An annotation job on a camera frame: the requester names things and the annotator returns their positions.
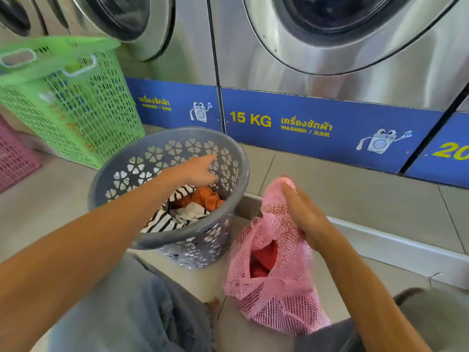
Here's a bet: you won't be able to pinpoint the person's left hand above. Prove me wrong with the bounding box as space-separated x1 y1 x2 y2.
160 154 220 188

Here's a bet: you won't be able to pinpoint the person's right hand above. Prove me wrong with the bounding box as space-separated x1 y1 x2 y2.
281 175 335 252

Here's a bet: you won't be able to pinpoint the pink mesh laundry bag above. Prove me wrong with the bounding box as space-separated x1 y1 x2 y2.
223 176 331 336

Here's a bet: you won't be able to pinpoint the person's left forearm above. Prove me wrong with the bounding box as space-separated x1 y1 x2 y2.
0 168 173 352

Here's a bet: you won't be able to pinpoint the person's right forearm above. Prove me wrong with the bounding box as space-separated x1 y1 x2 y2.
315 224 433 352

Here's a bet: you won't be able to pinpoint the orange garment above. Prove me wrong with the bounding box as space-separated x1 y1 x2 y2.
171 186 225 213

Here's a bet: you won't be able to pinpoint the grey round laundry basket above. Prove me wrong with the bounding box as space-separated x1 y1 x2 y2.
87 127 250 269

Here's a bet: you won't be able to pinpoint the black white striped garment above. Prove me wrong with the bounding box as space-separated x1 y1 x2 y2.
141 185 211 233

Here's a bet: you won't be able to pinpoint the red garment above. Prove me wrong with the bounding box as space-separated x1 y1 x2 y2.
250 240 280 279

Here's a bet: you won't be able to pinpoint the steel washing machine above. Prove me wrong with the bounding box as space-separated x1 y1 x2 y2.
207 0 469 175
0 0 74 42
405 95 469 189
70 0 223 133

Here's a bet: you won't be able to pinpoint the person's grey trousers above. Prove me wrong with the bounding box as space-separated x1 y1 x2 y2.
29 253 469 352

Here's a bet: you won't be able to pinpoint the green plastic laundry basket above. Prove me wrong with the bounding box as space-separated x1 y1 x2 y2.
0 36 146 170

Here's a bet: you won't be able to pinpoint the pink plastic laundry basket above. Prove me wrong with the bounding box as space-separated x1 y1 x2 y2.
0 114 42 195

